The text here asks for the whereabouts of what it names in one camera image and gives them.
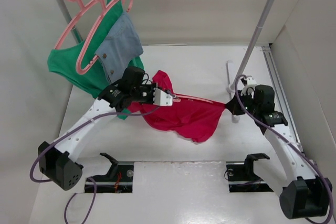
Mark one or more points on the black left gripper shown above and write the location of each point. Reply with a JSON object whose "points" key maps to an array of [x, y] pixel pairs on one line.
{"points": [[151, 87]]}

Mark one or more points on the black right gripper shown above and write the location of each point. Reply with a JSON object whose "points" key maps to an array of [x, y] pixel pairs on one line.
{"points": [[247, 95]]}

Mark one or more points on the red t shirt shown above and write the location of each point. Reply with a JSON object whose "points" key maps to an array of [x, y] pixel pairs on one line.
{"points": [[193, 120]]}

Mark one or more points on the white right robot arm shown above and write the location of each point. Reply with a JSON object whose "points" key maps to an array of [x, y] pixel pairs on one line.
{"points": [[302, 190]]}

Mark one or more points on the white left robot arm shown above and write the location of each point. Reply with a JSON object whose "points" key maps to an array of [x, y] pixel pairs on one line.
{"points": [[58, 160]]}

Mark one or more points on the green t shirt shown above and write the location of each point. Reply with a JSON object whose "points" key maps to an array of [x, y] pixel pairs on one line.
{"points": [[63, 61]]}

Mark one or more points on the blue denim garment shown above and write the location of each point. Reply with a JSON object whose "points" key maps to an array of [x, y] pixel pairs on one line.
{"points": [[120, 48]]}

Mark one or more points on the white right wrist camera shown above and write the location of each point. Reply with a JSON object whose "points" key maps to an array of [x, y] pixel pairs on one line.
{"points": [[249, 84]]}

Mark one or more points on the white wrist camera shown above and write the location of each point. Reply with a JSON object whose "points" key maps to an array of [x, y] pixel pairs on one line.
{"points": [[161, 98], [249, 84]]}

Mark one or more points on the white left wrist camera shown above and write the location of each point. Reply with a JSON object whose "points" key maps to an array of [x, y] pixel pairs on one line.
{"points": [[161, 98]]}

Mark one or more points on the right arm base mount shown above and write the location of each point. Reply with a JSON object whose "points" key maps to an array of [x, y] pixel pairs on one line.
{"points": [[240, 181]]}

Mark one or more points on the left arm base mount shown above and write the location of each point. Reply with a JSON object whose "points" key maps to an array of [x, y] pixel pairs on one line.
{"points": [[118, 180]]}

